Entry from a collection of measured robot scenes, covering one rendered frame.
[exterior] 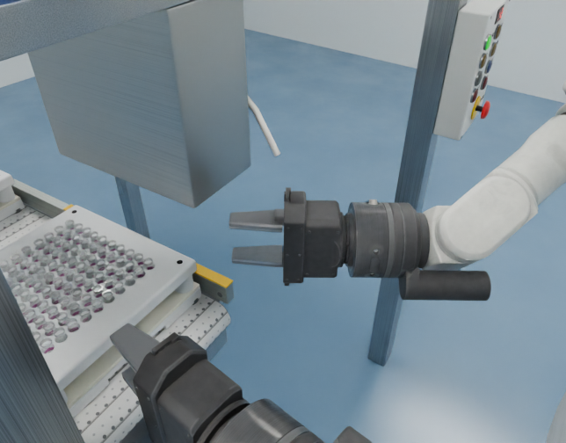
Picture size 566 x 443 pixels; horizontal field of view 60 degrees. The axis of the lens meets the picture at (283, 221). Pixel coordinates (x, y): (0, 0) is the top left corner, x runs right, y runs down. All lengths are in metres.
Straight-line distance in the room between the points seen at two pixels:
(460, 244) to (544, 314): 1.50
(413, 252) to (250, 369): 1.17
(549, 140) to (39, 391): 0.58
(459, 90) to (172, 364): 0.86
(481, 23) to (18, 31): 0.85
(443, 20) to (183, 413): 0.88
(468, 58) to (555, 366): 1.14
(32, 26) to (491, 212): 0.45
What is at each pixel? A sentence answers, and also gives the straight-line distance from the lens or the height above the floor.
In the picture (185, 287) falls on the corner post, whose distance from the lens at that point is 0.68.
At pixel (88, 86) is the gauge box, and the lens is 0.55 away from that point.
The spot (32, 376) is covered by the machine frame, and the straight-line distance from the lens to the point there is 0.37.
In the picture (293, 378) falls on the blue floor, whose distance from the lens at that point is 1.63.
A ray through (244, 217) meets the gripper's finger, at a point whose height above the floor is 1.01.
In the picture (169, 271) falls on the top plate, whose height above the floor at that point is 0.90.
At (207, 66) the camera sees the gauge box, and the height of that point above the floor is 1.18.
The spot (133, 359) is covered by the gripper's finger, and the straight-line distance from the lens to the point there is 0.43.
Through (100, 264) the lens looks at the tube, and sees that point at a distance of 0.69.
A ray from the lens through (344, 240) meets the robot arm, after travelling 0.54.
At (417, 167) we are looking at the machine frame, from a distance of 1.19.
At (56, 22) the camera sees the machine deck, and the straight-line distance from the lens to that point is 0.37.
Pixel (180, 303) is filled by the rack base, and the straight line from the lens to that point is 0.68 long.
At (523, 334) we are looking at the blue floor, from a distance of 1.93.
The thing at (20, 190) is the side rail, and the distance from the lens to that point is 0.97.
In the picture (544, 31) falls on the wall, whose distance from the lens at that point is 3.72.
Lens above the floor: 1.34
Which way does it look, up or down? 38 degrees down
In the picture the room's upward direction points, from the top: straight up
